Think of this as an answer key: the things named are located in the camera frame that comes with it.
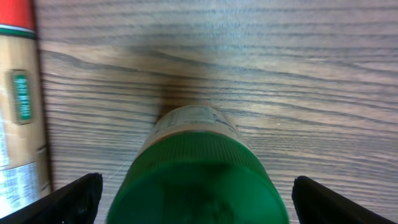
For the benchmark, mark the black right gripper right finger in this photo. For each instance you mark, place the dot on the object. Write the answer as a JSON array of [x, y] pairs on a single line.
[[314, 203]]

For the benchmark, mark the orange spaghetti packet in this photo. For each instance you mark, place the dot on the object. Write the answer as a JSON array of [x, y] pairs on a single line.
[[25, 174]]

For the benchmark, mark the green lidded jar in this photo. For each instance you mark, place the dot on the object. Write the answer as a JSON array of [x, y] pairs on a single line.
[[195, 167]]

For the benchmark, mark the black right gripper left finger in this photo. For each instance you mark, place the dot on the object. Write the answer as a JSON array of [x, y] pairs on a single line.
[[75, 203]]

